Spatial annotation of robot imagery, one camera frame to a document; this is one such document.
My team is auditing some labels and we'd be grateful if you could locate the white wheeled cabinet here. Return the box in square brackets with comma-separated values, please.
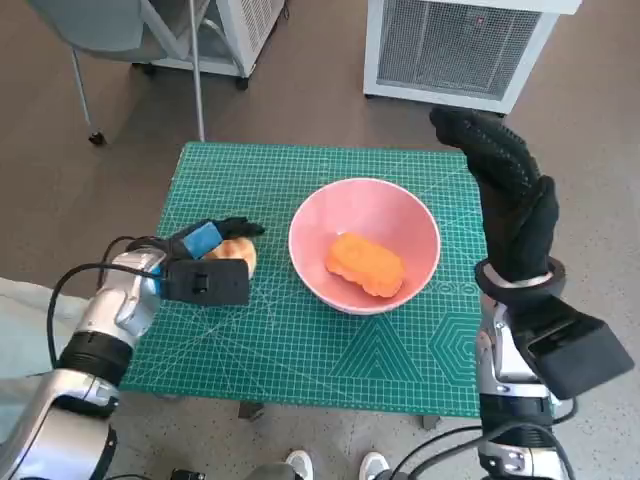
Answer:
[130, 0, 290, 91]

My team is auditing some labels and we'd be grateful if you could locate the pink bowl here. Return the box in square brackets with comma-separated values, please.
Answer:
[288, 177, 442, 316]

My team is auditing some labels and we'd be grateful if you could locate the grey metal pole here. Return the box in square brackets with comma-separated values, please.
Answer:
[187, 0, 207, 143]

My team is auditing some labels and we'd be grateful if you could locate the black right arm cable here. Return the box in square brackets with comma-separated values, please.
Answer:
[389, 422, 576, 480]

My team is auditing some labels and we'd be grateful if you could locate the round toy bread roll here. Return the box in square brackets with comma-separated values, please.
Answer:
[203, 237, 258, 279]

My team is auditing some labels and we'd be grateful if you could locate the long black left arm cable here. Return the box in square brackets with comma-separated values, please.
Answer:
[47, 262, 161, 366]

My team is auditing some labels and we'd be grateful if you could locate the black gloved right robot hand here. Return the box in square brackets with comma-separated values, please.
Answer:
[429, 106, 559, 286]

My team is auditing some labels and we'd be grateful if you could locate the green cutting mat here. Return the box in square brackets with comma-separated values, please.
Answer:
[119, 141, 561, 419]

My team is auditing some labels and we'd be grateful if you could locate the grey chair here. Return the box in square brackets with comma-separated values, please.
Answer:
[24, 0, 201, 146]

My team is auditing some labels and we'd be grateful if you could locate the long toy bread loaf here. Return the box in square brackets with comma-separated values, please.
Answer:
[325, 231, 406, 297]

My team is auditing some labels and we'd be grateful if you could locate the white shoe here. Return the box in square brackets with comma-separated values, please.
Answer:
[359, 451, 390, 480]
[284, 449, 314, 480]

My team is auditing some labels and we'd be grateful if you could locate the white mesh-front cabinet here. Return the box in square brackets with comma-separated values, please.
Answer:
[362, 0, 584, 116]

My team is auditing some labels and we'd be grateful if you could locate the person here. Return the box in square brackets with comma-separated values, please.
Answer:
[0, 277, 104, 381]

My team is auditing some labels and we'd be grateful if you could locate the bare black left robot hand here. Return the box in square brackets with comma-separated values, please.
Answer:
[164, 216, 266, 261]

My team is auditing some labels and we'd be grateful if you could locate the short black left arm cable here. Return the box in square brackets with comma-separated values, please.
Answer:
[104, 235, 166, 266]

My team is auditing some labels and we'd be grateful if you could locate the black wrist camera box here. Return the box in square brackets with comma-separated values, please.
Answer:
[162, 258, 250, 307]
[514, 294, 635, 400]

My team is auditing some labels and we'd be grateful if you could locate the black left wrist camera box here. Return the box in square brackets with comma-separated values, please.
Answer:
[162, 258, 250, 307]

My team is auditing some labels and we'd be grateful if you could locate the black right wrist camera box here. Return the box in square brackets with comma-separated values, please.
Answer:
[514, 294, 635, 400]

